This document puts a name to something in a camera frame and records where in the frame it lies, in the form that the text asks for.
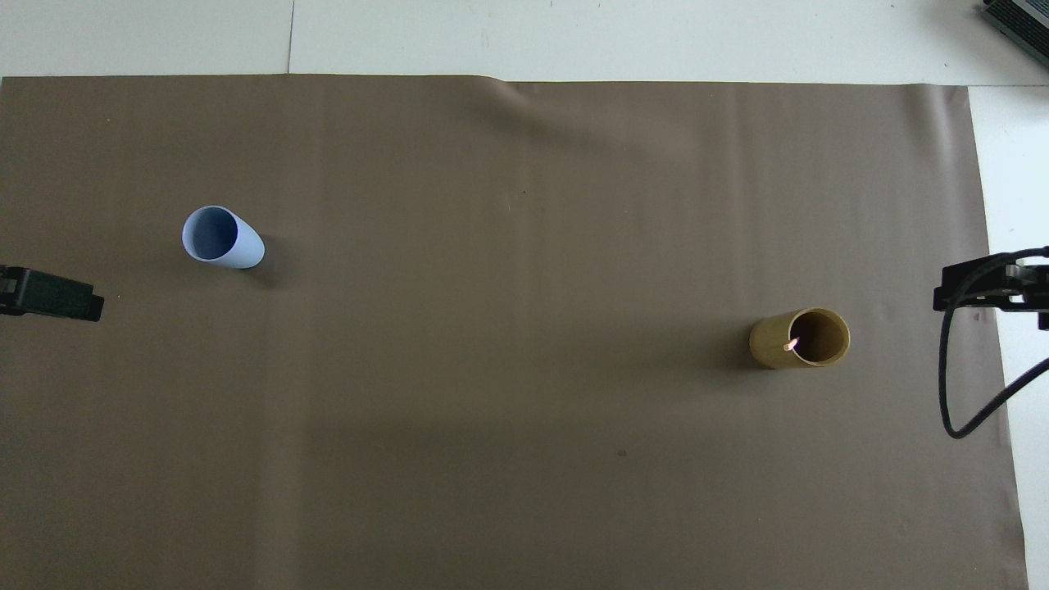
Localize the mustard yellow cup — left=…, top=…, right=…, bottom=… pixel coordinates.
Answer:
left=749, top=307, right=851, bottom=370

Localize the light blue cup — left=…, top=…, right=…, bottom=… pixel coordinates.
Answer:
left=181, top=205, right=266, bottom=270

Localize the black stand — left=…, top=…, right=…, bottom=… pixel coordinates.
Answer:
left=983, top=0, right=1049, bottom=63

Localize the black cable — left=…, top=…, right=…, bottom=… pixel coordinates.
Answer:
left=939, top=246, right=1049, bottom=440

